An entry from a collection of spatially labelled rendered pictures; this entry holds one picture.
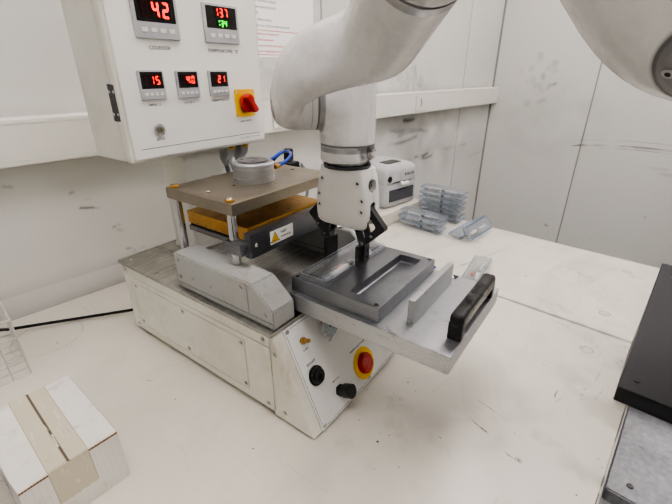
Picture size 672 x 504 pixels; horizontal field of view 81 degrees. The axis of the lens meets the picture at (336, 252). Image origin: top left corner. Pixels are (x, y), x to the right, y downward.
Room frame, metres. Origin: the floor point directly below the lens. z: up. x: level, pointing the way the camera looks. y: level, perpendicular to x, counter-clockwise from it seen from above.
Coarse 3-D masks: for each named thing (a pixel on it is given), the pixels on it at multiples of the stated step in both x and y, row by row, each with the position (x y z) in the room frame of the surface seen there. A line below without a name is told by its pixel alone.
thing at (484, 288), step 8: (480, 280) 0.53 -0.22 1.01; (488, 280) 0.53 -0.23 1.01; (472, 288) 0.51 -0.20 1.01; (480, 288) 0.51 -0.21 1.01; (488, 288) 0.52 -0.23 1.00; (472, 296) 0.48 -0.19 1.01; (480, 296) 0.49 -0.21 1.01; (488, 296) 0.54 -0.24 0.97; (464, 304) 0.46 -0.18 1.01; (472, 304) 0.46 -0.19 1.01; (480, 304) 0.49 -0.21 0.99; (456, 312) 0.44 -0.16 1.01; (464, 312) 0.44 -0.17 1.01; (472, 312) 0.46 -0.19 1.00; (456, 320) 0.43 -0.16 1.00; (464, 320) 0.43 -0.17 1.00; (448, 328) 0.44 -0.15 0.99; (456, 328) 0.43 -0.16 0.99; (464, 328) 0.44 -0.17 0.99; (448, 336) 0.44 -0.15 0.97; (456, 336) 0.43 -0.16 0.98
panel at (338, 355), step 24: (288, 336) 0.52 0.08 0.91; (312, 336) 0.55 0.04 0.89; (336, 336) 0.59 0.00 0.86; (312, 360) 0.53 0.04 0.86; (336, 360) 0.56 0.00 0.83; (384, 360) 0.64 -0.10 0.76; (312, 384) 0.50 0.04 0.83; (336, 384) 0.54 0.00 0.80; (360, 384) 0.57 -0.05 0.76; (336, 408) 0.51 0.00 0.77
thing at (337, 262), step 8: (344, 248) 0.66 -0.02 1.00; (352, 248) 0.66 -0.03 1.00; (376, 248) 0.66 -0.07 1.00; (328, 256) 0.63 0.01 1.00; (336, 256) 0.63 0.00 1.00; (344, 256) 0.63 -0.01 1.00; (352, 256) 0.63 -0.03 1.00; (320, 264) 0.60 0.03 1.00; (328, 264) 0.60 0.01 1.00; (336, 264) 0.60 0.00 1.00; (344, 264) 0.60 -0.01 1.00; (352, 264) 0.60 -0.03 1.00; (304, 272) 0.57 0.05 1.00; (312, 272) 0.57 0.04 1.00; (320, 272) 0.57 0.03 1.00; (328, 272) 0.57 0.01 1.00; (336, 272) 0.57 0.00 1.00
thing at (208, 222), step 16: (192, 208) 0.73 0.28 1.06; (256, 208) 0.73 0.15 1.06; (272, 208) 0.73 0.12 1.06; (288, 208) 0.73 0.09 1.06; (304, 208) 0.74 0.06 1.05; (192, 224) 0.72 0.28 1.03; (208, 224) 0.69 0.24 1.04; (224, 224) 0.66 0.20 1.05; (240, 224) 0.64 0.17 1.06; (256, 224) 0.64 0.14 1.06; (224, 240) 0.66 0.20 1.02
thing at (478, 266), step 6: (474, 258) 1.11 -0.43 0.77; (480, 258) 1.11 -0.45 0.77; (486, 258) 1.11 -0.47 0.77; (474, 264) 1.07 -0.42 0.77; (480, 264) 1.07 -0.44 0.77; (486, 264) 1.07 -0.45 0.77; (468, 270) 1.03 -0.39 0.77; (474, 270) 1.03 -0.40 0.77; (480, 270) 1.03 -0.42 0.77; (486, 270) 1.03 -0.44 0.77; (462, 276) 0.99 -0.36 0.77; (468, 276) 0.99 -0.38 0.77; (474, 276) 0.99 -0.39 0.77; (480, 276) 0.99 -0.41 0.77
